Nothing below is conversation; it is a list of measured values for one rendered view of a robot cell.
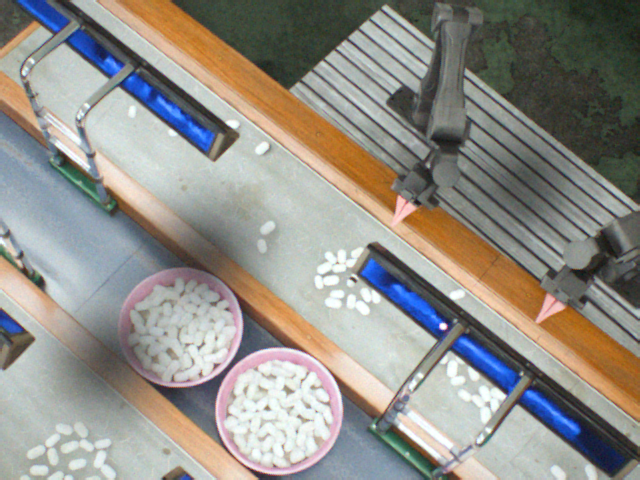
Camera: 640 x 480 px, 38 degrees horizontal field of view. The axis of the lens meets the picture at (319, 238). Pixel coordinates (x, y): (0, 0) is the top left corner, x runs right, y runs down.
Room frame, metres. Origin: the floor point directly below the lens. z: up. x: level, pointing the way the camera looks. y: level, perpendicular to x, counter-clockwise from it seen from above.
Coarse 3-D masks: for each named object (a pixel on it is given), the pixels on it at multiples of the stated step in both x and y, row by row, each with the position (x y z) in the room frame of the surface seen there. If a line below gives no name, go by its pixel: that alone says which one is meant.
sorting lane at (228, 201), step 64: (0, 64) 1.11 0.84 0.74; (64, 64) 1.14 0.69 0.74; (128, 128) 1.01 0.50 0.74; (256, 128) 1.08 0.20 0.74; (192, 192) 0.88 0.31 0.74; (256, 192) 0.91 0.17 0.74; (320, 192) 0.94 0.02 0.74; (256, 256) 0.76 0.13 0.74; (320, 256) 0.79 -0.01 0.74; (320, 320) 0.64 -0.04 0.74; (384, 320) 0.67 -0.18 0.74; (448, 384) 0.55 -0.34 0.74; (576, 384) 0.61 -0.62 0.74; (512, 448) 0.44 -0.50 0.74
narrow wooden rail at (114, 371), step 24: (0, 264) 0.61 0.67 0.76; (0, 288) 0.56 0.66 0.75; (24, 288) 0.57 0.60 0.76; (48, 312) 0.52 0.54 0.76; (72, 336) 0.48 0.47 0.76; (96, 360) 0.44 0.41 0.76; (120, 360) 0.45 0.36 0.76; (120, 384) 0.40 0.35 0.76; (144, 384) 0.41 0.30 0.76; (144, 408) 0.36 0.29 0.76; (168, 408) 0.37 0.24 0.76; (168, 432) 0.33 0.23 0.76; (192, 432) 0.34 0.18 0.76; (192, 456) 0.29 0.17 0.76; (216, 456) 0.30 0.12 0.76
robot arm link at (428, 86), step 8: (456, 8) 1.28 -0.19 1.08; (464, 8) 1.28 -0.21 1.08; (456, 16) 1.26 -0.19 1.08; (464, 16) 1.26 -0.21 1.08; (440, 32) 1.24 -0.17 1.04; (440, 40) 1.24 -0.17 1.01; (440, 48) 1.23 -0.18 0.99; (432, 56) 1.25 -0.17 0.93; (440, 56) 1.23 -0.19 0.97; (432, 64) 1.23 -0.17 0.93; (440, 64) 1.22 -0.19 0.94; (432, 72) 1.22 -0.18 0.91; (424, 80) 1.23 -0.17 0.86; (432, 80) 1.21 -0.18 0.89; (424, 88) 1.21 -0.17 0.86; (432, 88) 1.21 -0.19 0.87; (424, 96) 1.20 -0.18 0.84; (432, 96) 1.20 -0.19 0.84; (424, 104) 1.19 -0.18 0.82; (432, 104) 1.19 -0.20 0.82; (416, 112) 1.18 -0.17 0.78; (424, 112) 1.18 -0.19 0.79
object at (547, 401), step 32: (384, 256) 0.66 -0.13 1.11; (384, 288) 0.62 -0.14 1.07; (416, 288) 0.62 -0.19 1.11; (416, 320) 0.57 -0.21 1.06; (448, 320) 0.57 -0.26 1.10; (480, 352) 0.53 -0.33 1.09; (512, 352) 0.54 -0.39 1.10; (512, 384) 0.48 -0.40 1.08; (544, 384) 0.48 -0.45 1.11; (544, 416) 0.44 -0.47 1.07; (576, 416) 0.44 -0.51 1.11; (576, 448) 0.39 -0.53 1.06; (608, 448) 0.40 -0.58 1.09
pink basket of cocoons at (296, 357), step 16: (256, 352) 0.53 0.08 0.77; (272, 352) 0.54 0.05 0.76; (288, 352) 0.54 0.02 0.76; (240, 368) 0.49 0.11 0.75; (320, 368) 0.52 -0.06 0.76; (224, 384) 0.45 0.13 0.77; (336, 384) 0.49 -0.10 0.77; (224, 400) 0.42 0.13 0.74; (336, 400) 0.46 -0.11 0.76; (224, 416) 0.39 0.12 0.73; (336, 416) 0.43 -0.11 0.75; (224, 432) 0.35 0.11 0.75; (336, 432) 0.39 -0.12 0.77; (320, 448) 0.36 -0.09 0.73; (256, 464) 0.30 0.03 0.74; (304, 464) 0.32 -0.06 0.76
